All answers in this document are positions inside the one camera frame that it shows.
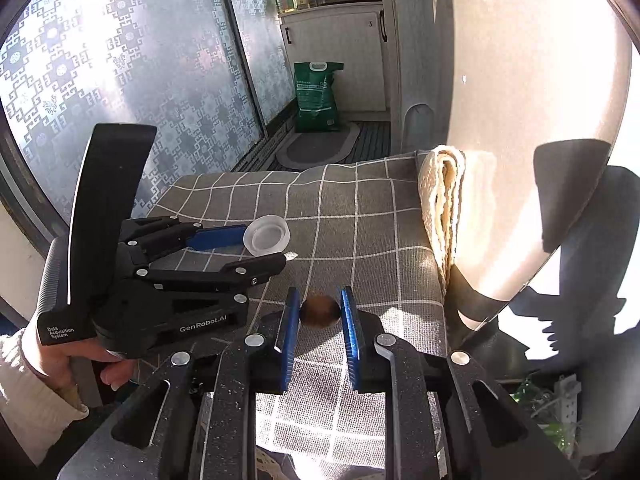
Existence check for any grey oval floor mat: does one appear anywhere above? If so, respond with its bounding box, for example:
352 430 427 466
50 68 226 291
276 122 360 170

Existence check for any white plastic bottle cap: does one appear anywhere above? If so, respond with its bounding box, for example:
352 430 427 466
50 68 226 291
243 214 291 257

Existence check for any cream folded towel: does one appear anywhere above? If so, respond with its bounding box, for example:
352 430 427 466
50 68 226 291
416 145 473 296

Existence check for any grey checked tablecloth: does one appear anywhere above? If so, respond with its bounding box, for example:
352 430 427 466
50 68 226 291
151 155 447 479

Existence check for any person's left hand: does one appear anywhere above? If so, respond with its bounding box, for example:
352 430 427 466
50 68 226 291
21 315 136 393

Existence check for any brown round nut shell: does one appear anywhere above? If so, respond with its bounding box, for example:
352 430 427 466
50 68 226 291
299 295 341 328

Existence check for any white kitchen cabinet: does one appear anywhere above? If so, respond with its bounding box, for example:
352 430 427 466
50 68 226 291
281 0 454 153

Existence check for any frosted patterned sliding door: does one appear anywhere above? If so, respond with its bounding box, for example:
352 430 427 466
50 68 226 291
1 0 295 218

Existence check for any green rice bag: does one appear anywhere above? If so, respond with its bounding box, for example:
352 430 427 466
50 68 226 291
294 62 344 133

